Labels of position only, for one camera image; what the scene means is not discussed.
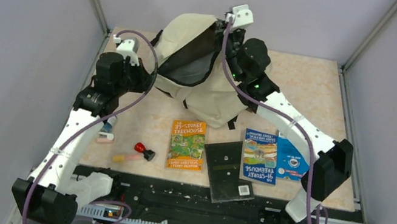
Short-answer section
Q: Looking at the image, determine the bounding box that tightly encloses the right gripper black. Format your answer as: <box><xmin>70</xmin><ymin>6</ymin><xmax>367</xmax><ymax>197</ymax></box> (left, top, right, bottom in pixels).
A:
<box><xmin>205</xmin><ymin>18</ymin><xmax>253</xmax><ymax>83</ymax></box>

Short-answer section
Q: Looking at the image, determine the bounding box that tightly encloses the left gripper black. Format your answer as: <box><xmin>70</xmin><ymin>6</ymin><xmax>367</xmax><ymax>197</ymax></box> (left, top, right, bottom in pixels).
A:
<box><xmin>112</xmin><ymin>53</ymin><xmax>157</xmax><ymax>101</ymax></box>

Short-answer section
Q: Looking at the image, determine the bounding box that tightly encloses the beige canvas student bag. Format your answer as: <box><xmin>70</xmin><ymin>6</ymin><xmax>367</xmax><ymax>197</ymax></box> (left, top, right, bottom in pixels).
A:
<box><xmin>151</xmin><ymin>13</ymin><xmax>246</xmax><ymax>130</ymax></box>

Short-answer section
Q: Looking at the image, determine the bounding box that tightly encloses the blue 91-storey treehouse book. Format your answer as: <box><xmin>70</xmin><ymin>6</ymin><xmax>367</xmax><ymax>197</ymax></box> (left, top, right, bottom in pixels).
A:
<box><xmin>239</xmin><ymin>128</ymin><xmax>277</xmax><ymax>186</ymax></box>

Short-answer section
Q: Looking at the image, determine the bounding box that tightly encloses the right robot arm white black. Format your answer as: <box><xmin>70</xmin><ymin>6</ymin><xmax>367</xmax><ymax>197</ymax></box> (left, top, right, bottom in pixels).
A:
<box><xmin>215</xmin><ymin>20</ymin><xmax>354</xmax><ymax>224</ymax></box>

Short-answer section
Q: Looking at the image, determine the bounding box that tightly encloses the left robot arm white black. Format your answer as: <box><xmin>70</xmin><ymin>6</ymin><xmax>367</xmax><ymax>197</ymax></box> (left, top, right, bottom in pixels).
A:
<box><xmin>12</xmin><ymin>52</ymin><xmax>158</xmax><ymax>224</ymax></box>

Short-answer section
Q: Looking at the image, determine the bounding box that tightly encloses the blue glue bottle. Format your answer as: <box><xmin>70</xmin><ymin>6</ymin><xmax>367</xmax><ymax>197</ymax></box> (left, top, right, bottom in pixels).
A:
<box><xmin>100</xmin><ymin>116</ymin><xmax>117</xmax><ymax>134</ymax></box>

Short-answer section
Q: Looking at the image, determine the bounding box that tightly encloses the pink white eraser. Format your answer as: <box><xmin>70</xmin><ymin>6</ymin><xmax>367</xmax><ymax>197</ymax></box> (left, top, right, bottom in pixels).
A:
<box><xmin>96</xmin><ymin>132</ymin><xmax>115</xmax><ymax>144</ymax></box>

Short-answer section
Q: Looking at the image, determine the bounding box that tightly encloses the yellow pink highlighter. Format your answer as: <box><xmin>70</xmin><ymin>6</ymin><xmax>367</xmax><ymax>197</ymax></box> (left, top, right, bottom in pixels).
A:
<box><xmin>111</xmin><ymin>154</ymin><xmax>143</xmax><ymax>163</ymax></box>

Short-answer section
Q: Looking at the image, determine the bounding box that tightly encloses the red black stamp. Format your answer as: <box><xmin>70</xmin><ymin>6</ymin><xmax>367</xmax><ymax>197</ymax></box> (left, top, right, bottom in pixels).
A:
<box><xmin>134</xmin><ymin>142</ymin><xmax>156</xmax><ymax>161</ymax></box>

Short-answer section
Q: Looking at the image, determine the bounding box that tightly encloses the orange treehouse book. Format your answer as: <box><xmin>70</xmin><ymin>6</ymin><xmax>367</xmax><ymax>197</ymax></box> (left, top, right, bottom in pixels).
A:
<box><xmin>165</xmin><ymin>120</ymin><xmax>207</xmax><ymax>172</ymax></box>

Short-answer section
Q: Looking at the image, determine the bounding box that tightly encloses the black notebook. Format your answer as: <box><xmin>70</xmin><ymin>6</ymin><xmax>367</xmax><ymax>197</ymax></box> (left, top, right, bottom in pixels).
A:
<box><xmin>204</xmin><ymin>141</ymin><xmax>255</xmax><ymax>203</ymax></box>

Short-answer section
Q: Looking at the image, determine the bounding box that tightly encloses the light blue book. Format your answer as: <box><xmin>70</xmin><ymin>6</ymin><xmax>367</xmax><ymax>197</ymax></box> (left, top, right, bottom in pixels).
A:
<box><xmin>276</xmin><ymin>132</ymin><xmax>309</xmax><ymax>182</ymax></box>

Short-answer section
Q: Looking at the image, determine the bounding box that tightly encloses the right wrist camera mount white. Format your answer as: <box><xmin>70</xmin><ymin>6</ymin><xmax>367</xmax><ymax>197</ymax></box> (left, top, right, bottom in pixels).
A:
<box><xmin>225</xmin><ymin>4</ymin><xmax>254</xmax><ymax>30</ymax></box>

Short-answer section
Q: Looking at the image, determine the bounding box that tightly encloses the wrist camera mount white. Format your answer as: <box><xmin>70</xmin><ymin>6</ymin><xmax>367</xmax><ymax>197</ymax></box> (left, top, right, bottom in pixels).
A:
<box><xmin>225</xmin><ymin>4</ymin><xmax>254</xmax><ymax>30</ymax></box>
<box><xmin>113</xmin><ymin>35</ymin><xmax>140</xmax><ymax>67</ymax></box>

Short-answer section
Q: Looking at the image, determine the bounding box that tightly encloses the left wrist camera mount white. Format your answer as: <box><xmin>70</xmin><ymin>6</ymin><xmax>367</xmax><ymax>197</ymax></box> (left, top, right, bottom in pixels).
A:
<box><xmin>113</xmin><ymin>35</ymin><xmax>140</xmax><ymax>67</ymax></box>

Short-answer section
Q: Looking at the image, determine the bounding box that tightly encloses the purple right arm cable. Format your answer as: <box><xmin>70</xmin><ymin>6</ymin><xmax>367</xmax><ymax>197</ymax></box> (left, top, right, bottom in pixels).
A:
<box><xmin>190</xmin><ymin>16</ymin><xmax>360</xmax><ymax>224</ymax></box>

